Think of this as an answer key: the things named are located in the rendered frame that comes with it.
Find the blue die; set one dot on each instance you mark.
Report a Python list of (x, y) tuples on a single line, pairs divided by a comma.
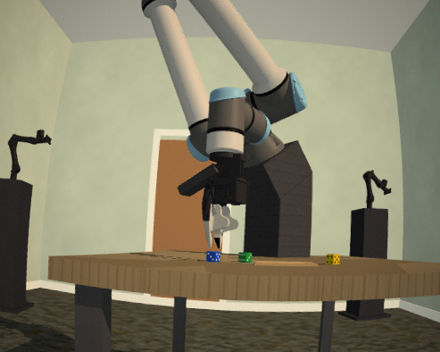
[(212, 256)]

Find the yellow die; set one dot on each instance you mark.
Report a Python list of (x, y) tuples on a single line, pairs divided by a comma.
[(332, 259)]

